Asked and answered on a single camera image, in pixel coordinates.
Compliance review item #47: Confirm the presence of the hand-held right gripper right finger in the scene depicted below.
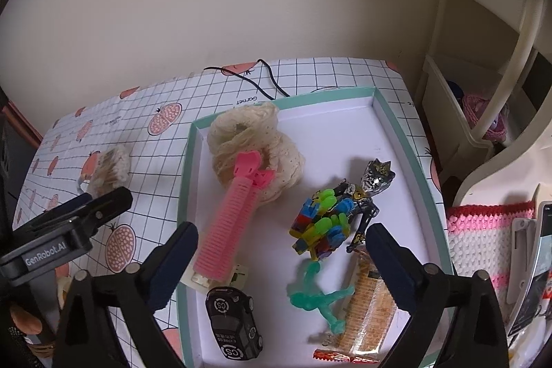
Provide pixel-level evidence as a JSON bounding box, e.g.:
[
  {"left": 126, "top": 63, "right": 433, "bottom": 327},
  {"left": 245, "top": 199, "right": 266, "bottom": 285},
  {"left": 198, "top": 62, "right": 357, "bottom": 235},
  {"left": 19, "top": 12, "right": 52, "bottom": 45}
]
[{"left": 366, "top": 222, "right": 512, "bottom": 368}]

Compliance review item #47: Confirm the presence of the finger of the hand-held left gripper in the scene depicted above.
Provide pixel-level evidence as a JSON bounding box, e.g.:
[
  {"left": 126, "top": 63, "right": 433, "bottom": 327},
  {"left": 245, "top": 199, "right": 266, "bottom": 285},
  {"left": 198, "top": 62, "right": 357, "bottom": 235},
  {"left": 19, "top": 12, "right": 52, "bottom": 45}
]
[
  {"left": 84, "top": 186, "right": 134, "bottom": 233},
  {"left": 11, "top": 192, "right": 95, "bottom": 237}
]

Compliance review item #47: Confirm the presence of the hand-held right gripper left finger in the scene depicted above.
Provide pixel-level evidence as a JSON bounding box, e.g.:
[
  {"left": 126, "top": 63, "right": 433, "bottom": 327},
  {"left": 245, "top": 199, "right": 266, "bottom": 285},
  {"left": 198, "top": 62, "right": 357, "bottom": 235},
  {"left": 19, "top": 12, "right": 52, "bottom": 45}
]
[{"left": 52, "top": 221, "right": 200, "bottom": 368}]

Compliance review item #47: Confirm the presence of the bag of cotton swabs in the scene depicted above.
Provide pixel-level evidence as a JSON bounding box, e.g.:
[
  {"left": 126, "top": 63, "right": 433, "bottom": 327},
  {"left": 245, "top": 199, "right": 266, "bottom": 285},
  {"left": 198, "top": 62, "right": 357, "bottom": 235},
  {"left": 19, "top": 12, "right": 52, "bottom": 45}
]
[{"left": 78, "top": 145, "right": 132, "bottom": 198}]

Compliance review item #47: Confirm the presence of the clear biscuit packet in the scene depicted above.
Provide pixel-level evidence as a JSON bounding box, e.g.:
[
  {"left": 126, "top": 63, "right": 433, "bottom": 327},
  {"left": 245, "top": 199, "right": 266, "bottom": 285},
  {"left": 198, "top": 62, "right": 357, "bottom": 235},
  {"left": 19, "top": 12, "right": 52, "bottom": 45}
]
[{"left": 308, "top": 251, "right": 397, "bottom": 356}]

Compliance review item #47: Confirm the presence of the pink hair roller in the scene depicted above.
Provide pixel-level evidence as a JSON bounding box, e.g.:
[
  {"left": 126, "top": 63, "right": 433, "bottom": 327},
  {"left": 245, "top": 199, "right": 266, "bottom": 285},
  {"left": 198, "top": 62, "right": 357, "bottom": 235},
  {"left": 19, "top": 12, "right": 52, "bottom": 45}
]
[{"left": 192, "top": 151, "right": 276, "bottom": 283}]

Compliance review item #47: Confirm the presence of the colourful block toy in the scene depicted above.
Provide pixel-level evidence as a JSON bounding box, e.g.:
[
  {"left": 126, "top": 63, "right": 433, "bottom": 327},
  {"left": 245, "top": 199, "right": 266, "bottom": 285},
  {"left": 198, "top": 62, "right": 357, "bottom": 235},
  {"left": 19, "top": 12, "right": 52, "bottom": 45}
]
[{"left": 290, "top": 187, "right": 351, "bottom": 263}]

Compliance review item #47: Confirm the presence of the black toy car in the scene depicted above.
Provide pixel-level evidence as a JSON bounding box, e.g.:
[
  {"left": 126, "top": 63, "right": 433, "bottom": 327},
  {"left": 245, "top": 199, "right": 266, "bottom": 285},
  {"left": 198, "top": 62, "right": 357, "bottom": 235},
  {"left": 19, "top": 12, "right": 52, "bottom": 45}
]
[{"left": 205, "top": 286, "right": 264, "bottom": 361}]

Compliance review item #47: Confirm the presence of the green stretchy toy figure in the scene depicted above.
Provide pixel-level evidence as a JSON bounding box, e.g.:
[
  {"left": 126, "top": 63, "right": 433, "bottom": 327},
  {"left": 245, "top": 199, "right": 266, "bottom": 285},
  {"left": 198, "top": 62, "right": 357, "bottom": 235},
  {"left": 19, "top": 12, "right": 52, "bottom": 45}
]
[{"left": 287, "top": 259, "right": 358, "bottom": 336}]

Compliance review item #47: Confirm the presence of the silver headed toy figure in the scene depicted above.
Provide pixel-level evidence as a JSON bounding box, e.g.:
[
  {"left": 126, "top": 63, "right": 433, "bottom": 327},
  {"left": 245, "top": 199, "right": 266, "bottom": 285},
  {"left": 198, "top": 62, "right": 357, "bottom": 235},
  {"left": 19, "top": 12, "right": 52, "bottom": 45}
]
[{"left": 334, "top": 159, "right": 396, "bottom": 253}]

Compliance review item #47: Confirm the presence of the red snack packet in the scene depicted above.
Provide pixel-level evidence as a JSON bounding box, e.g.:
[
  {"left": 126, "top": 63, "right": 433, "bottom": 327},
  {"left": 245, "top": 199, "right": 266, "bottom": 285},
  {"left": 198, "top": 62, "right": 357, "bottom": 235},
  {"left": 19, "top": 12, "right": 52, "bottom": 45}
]
[{"left": 313, "top": 348, "right": 382, "bottom": 364}]

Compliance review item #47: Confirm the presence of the white box with teal rim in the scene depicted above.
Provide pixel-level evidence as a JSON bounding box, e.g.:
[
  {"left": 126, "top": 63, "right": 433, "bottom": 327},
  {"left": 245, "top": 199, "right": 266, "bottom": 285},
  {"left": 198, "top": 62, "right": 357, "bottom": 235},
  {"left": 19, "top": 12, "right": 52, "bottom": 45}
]
[{"left": 176, "top": 86, "right": 455, "bottom": 368}]

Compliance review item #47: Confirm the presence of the cream fluffy scrunchie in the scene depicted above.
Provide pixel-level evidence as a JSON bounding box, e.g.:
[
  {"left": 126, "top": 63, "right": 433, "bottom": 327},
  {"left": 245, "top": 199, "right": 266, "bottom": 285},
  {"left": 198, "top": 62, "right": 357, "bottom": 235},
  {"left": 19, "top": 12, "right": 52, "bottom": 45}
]
[{"left": 207, "top": 101, "right": 306, "bottom": 202}]

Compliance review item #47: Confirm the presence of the person's left hand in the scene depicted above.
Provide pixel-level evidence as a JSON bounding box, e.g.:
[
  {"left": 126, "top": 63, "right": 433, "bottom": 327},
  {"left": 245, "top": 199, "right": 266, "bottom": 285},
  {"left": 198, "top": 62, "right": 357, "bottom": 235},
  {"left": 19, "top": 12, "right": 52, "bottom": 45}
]
[{"left": 9, "top": 303, "right": 46, "bottom": 336}]

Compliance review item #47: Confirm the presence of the grid fruit print tablecloth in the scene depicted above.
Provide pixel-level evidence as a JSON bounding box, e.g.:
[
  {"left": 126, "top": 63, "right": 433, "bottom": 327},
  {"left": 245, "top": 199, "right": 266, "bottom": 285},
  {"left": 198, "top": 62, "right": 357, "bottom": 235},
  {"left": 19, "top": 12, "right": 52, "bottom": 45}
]
[{"left": 12, "top": 58, "right": 441, "bottom": 368}]

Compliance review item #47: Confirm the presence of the dark cabinet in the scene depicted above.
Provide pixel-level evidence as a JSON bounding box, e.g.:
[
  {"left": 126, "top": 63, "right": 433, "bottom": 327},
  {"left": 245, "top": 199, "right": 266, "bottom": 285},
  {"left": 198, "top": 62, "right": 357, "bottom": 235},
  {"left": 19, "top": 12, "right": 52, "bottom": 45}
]
[{"left": 0, "top": 88, "right": 44, "bottom": 231}]

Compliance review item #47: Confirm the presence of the pink white crochet cloth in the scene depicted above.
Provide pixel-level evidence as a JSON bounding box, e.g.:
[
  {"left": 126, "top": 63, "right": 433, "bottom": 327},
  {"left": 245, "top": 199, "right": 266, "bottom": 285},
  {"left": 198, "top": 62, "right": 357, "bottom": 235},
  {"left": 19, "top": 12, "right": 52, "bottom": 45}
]
[{"left": 446, "top": 202, "right": 538, "bottom": 300}]

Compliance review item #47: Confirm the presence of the cream curved chair back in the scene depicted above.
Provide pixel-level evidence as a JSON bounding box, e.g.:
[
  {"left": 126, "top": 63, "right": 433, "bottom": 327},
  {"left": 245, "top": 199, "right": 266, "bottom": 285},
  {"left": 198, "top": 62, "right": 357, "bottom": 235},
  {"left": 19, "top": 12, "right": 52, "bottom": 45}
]
[{"left": 453, "top": 131, "right": 552, "bottom": 209}]

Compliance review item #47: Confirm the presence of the pink purple crochet item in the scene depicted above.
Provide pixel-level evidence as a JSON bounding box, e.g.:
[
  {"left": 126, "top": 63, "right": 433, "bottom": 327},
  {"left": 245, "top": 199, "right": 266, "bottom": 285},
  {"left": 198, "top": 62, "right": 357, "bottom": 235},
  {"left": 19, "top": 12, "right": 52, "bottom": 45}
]
[{"left": 461, "top": 91, "right": 510, "bottom": 142}]

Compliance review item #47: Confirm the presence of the cream desk shelf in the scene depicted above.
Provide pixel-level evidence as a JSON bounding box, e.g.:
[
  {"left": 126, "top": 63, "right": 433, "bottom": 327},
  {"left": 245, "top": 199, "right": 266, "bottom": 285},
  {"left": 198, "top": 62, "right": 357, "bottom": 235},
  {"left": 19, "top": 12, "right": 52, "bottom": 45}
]
[{"left": 416, "top": 0, "right": 548, "bottom": 175}]

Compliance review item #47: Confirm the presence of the black cable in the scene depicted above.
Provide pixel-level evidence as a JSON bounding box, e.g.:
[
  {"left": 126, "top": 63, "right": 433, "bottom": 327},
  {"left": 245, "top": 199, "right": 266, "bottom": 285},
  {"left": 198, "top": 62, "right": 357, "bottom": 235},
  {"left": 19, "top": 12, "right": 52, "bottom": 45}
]
[{"left": 204, "top": 58, "right": 290, "bottom": 100}]

